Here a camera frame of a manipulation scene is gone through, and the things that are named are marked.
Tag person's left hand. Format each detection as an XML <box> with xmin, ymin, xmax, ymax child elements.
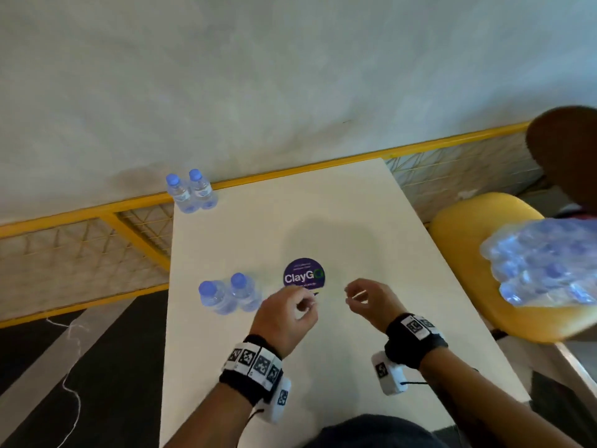
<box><xmin>249</xmin><ymin>285</ymin><xmax>321</xmax><ymax>360</ymax></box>

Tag person's right hand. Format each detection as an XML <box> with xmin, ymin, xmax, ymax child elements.
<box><xmin>344</xmin><ymin>278</ymin><xmax>409</xmax><ymax>334</ymax></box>

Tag person's left forearm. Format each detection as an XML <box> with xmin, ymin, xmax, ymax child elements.
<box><xmin>163</xmin><ymin>382</ymin><xmax>256</xmax><ymax>448</ymax></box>

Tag person's right forearm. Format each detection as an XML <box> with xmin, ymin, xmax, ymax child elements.
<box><xmin>419</xmin><ymin>347</ymin><xmax>584</xmax><ymax>448</ymax></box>

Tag round purple sticker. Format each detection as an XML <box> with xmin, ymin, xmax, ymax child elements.
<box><xmin>283</xmin><ymin>258</ymin><xmax>326</xmax><ymax>290</ymax></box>

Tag clear water bottle blue cap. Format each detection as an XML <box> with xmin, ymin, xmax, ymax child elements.
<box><xmin>188</xmin><ymin>169</ymin><xmax>219</xmax><ymax>211</ymax></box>
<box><xmin>230</xmin><ymin>273</ymin><xmax>263</xmax><ymax>313</ymax></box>
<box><xmin>166</xmin><ymin>174</ymin><xmax>199</xmax><ymax>214</ymax></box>
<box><xmin>198</xmin><ymin>281</ymin><xmax>239</xmax><ymax>316</ymax></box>

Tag black right wristband with markers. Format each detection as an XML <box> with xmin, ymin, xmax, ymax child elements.
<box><xmin>384</xmin><ymin>313</ymin><xmax>449</xmax><ymax>370</ymax></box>

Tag black wristband with markers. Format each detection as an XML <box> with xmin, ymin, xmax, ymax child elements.
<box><xmin>384</xmin><ymin>313</ymin><xmax>449</xmax><ymax>370</ymax></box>
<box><xmin>219</xmin><ymin>334</ymin><xmax>285</xmax><ymax>406</ymax></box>

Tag black left wristband with markers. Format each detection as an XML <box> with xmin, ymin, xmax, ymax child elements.
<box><xmin>219</xmin><ymin>334</ymin><xmax>285</xmax><ymax>406</ymax></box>

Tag yellow plastic chair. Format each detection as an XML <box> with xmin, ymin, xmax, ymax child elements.
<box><xmin>428</xmin><ymin>192</ymin><xmax>597</xmax><ymax>345</ymax></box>

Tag person's dark trousers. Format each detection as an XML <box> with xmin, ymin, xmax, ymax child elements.
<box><xmin>302</xmin><ymin>413</ymin><xmax>449</xmax><ymax>448</ymax></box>

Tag wrapped pack of water bottles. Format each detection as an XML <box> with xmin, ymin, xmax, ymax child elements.
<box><xmin>480</xmin><ymin>218</ymin><xmax>597</xmax><ymax>308</ymax></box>

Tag brown rounded chair back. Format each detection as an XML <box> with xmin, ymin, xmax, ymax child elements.
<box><xmin>525</xmin><ymin>105</ymin><xmax>597</xmax><ymax>215</ymax></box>

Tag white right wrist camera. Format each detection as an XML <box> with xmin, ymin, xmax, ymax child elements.
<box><xmin>371</xmin><ymin>351</ymin><xmax>409</xmax><ymax>396</ymax></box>

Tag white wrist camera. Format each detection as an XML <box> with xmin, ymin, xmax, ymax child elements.
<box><xmin>371</xmin><ymin>351</ymin><xmax>409</xmax><ymax>396</ymax></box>
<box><xmin>253</xmin><ymin>375</ymin><xmax>293</xmax><ymax>425</ymax></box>

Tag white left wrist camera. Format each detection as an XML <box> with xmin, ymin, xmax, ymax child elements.
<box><xmin>253</xmin><ymin>375</ymin><xmax>293</xmax><ymax>425</ymax></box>

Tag yellow frame wire mesh fence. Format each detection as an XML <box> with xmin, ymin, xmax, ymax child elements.
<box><xmin>0</xmin><ymin>121</ymin><xmax>545</xmax><ymax>330</ymax></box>

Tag thin white cord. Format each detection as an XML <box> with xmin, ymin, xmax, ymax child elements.
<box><xmin>44</xmin><ymin>317</ymin><xmax>86</xmax><ymax>448</ymax></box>

